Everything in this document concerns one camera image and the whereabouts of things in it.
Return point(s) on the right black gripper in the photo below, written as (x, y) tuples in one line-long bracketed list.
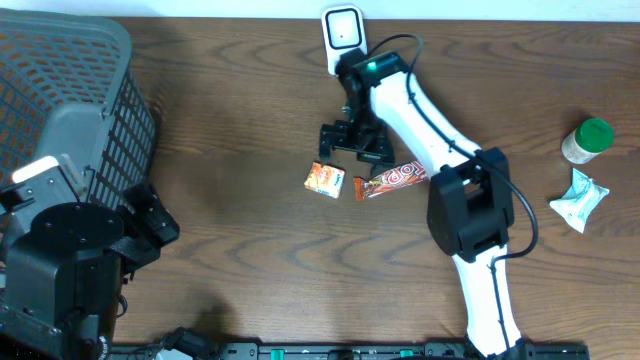
[(380, 152)]

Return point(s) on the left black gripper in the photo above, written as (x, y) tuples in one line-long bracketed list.
[(147, 236)]

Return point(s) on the small orange snack box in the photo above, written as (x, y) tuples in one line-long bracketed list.
[(325, 179)]

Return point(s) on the red chocolate bar wrapper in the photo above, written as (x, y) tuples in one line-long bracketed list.
[(401, 176)]

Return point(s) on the white teal wipes packet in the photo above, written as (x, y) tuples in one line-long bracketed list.
[(579, 201)]

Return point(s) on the green lid jar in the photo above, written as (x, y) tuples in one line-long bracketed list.
[(587, 141)]

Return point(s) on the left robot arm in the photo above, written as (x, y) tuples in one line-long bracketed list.
[(63, 277)]

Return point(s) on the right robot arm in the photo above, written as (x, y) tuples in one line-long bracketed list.
[(470, 202)]

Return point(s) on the grey plastic mesh basket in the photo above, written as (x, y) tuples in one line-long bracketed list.
[(67, 91)]

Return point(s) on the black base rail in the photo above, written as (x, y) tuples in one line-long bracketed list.
[(186, 344)]

